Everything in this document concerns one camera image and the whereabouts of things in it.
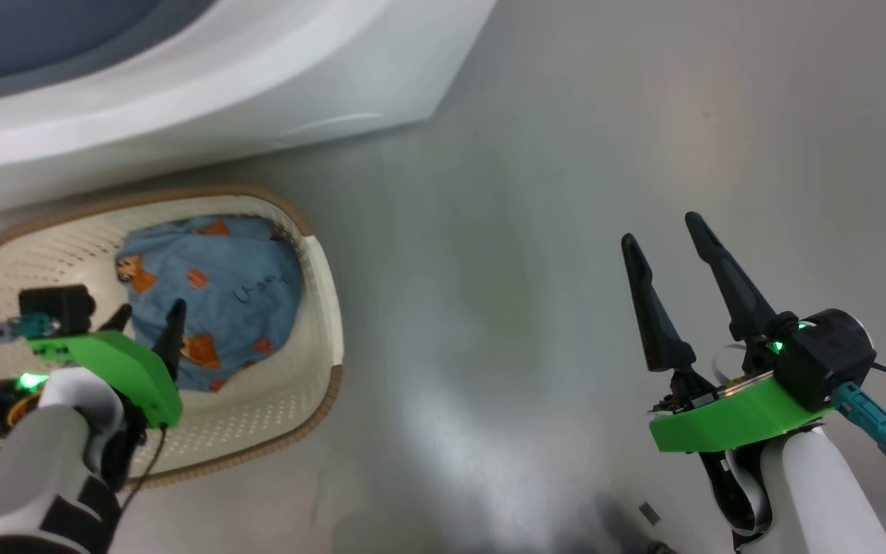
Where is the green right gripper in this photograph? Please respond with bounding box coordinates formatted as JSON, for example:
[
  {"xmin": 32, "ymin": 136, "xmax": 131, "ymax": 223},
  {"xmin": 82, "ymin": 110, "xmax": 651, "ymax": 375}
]
[{"xmin": 621, "ymin": 212, "xmax": 836, "ymax": 453}]

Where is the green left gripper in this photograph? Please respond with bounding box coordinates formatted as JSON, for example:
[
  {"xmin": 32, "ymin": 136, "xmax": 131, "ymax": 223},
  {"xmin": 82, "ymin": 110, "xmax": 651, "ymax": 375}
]
[{"xmin": 0, "ymin": 299, "xmax": 188, "ymax": 441}]

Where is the blue cartoon print garment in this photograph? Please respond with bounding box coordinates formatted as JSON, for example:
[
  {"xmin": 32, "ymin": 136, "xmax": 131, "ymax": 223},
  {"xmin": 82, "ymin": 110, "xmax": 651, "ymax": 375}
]
[{"xmin": 115, "ymin": 215, "xmax": 305, "ymax": 393}]

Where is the cream perforated laundry basket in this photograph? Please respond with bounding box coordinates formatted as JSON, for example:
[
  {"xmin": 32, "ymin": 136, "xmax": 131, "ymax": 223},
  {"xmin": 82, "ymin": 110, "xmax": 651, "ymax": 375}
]
[{"xmin": 0, "ymin": 185, "xmax": 345, "ymax": 489}]

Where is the white front-load washing machine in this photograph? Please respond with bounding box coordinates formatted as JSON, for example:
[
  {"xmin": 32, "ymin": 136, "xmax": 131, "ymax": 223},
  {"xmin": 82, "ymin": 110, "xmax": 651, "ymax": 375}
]
[{"xmin": 0, "ymin": 0, "xmax": 498, "ymax": 224}]

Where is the grey rubber door gasket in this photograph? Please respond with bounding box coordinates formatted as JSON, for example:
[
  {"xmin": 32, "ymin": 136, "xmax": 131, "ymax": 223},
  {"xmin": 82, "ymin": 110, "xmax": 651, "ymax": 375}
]
[{"xmin": 0, "ymin": 0, "xmax": 217, "ymax": 107}]

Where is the round white filter cover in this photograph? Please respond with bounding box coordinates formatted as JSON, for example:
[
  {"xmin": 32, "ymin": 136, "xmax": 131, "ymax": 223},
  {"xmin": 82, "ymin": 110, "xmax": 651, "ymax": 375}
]
[{"xmin": 278, "ymin": 112, "xmax": 386, "ymax": 143}]

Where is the teal left camera connector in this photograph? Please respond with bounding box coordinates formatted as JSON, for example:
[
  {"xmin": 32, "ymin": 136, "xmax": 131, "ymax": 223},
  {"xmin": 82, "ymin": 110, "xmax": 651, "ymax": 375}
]
[{"xmin": 0, "ymin": 312, "xmax": 59, "ymax": 343}]

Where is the teal camera connector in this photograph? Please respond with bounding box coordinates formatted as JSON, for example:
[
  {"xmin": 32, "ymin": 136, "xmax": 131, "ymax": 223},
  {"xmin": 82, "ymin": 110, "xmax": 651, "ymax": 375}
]
[
  {"xmin": 831, "ymin": 382, "xmax": 886, "ymax": 460},
  {"xmin": 0, "ymin": 312, "xmax": 59, "ymax": 343}
]

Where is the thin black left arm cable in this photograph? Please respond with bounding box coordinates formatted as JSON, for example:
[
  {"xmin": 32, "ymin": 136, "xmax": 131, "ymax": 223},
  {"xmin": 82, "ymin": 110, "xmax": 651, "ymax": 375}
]
[{"xmin": 120, "ymin": 427, "xmax": 168, "ymax": 512}]

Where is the teal right camera connector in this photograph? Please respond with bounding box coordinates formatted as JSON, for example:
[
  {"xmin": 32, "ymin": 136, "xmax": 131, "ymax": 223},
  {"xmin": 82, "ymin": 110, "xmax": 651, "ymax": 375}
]
[{"xmin": 831, "ymin": 382, "xmax": 886, "ymax": 460}]

